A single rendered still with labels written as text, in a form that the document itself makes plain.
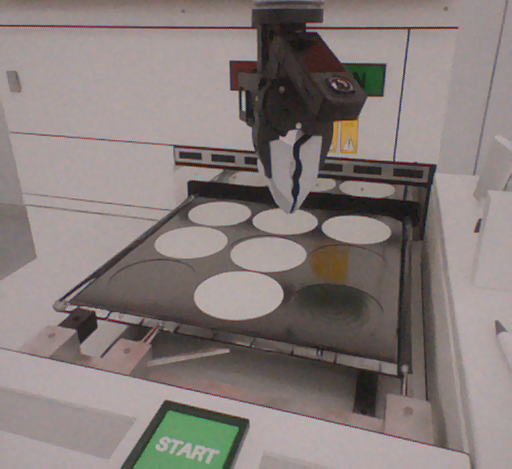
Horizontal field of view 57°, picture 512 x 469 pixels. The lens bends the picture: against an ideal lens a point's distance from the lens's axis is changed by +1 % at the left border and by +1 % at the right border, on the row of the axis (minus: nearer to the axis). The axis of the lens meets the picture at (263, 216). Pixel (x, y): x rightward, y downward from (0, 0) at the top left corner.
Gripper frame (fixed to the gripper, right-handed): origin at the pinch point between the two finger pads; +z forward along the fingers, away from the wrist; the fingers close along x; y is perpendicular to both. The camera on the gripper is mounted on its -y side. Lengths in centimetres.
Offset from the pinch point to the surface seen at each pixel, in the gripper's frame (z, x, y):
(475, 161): 39, -148, 105
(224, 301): 9.3, 9.0, -1.5
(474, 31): -16, -141, 111
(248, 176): 5.6, -6.4, 28.8
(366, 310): 9.5, -4.2, -9.2
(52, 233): 23, 27, 59
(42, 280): 17.0, 28.3, 26.9
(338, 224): 9.2, -13.8, 11.2
